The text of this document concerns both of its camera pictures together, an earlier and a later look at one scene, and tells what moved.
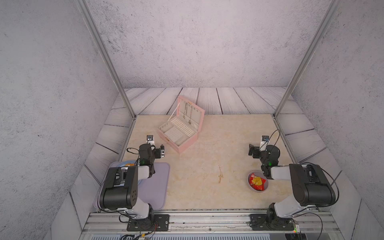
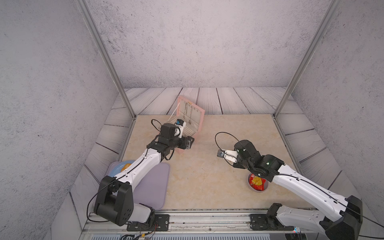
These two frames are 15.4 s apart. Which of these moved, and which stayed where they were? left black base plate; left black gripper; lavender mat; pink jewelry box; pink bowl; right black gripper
Moved: left black gripper; right black gripper
Stayed: pink jewelry box; pink bowl; left black base plate; lavender mat
